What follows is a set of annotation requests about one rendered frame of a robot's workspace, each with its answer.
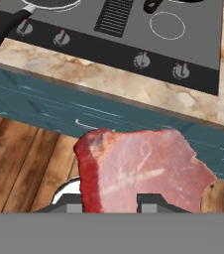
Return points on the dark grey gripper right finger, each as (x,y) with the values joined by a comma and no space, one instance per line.
(152,201)

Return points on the grey hob knob red mark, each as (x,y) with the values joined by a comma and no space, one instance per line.
(61,38)
(24,28)
(141,61)
(181,70)

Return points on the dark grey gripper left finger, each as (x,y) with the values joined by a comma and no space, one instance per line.
(71,202)

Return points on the teal drawer front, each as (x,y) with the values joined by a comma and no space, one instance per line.
(15,96)
(124,117)
(216,149)

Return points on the grey hob with black panel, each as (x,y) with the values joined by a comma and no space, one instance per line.
(196,43)

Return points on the white round object black rim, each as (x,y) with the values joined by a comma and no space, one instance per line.
(67,188)

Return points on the raw red steak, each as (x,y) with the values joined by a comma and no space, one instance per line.
(143,168)

